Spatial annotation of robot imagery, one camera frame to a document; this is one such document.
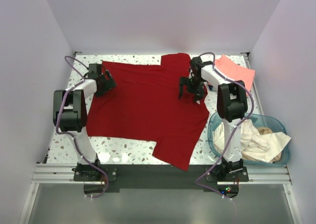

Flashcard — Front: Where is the folded salmon pink t shirt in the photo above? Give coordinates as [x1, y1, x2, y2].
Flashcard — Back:
[215, 55, 255, 91]

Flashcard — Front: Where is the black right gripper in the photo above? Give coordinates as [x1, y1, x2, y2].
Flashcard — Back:
[179, 77, 204, 103]

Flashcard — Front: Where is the cream t shirt in basket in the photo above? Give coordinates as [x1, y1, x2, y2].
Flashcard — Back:
[210, 119, 291, 163]

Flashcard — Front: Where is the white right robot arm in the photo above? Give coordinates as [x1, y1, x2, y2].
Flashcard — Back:
[178, 56, 250, 181]

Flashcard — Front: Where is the red t shirt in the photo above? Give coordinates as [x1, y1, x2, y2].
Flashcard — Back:
[86, 53, 209, 171]

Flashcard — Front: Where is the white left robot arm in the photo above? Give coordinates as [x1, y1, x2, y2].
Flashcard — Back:
[53, 64, 116, 181]

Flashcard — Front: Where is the aluminium frame rail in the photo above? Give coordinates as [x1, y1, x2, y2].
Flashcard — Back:
[31, 164, 292, 184]

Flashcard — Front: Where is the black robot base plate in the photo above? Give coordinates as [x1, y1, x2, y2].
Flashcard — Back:
[72, 164, 249, 197]

